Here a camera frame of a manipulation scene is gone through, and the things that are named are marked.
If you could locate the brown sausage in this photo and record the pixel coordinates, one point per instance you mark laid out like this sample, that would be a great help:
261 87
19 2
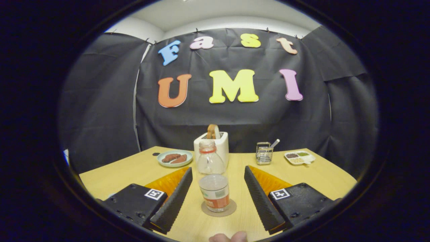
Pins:
181 159
168 157

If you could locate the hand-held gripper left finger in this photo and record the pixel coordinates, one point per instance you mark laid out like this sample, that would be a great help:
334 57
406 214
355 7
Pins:
174 201

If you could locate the pale green plate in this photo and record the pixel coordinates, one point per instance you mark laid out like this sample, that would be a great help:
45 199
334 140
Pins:
163 164

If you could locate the silver spoon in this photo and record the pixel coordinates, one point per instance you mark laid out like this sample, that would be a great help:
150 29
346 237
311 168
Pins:
275 143

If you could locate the white divided dish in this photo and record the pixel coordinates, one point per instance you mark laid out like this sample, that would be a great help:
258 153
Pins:
307 158

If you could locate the wooden table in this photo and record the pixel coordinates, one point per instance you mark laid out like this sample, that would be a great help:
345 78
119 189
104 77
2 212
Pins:
302 181

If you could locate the white toaster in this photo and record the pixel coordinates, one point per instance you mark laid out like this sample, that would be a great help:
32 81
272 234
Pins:
222 148

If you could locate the clear plastic juice bottle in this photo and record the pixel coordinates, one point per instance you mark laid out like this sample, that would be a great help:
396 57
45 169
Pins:
215 195

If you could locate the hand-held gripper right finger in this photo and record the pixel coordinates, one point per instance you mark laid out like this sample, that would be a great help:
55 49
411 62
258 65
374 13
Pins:
262 201

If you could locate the brown toast slice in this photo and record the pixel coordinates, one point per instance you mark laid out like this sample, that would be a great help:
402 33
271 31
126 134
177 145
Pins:
213 131

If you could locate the round brown coaster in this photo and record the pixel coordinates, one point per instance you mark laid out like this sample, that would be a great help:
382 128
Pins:
231 209

